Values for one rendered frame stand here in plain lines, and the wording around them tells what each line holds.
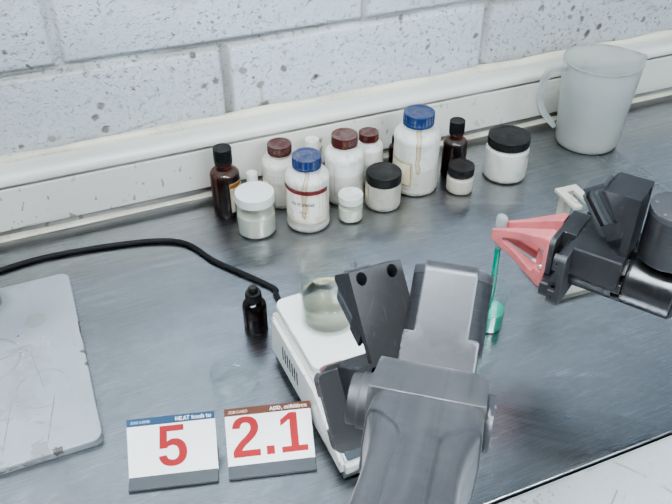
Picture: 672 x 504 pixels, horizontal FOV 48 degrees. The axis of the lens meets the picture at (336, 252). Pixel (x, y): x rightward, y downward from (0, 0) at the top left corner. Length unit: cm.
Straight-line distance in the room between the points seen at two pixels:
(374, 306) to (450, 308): 8
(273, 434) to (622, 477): 36
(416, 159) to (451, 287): 66
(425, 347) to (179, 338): 50
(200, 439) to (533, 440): 35
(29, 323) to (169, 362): 19
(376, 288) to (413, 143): 60
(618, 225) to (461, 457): 45
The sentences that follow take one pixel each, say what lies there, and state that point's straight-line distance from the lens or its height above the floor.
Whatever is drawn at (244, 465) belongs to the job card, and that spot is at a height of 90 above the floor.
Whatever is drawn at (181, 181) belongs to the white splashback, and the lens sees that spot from 117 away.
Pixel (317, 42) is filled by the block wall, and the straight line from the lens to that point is 119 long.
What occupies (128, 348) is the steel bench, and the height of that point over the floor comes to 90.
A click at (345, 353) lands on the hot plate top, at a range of 79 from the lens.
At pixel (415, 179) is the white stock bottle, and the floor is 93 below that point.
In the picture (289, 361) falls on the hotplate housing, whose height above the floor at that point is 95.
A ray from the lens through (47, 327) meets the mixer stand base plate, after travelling 100.
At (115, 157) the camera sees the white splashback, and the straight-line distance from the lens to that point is 113.
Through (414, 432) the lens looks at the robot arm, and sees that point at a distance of 39.
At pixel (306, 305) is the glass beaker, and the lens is 79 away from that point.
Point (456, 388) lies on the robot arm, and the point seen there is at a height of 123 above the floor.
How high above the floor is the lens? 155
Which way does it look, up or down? 38 degrees down
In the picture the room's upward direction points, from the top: straight up
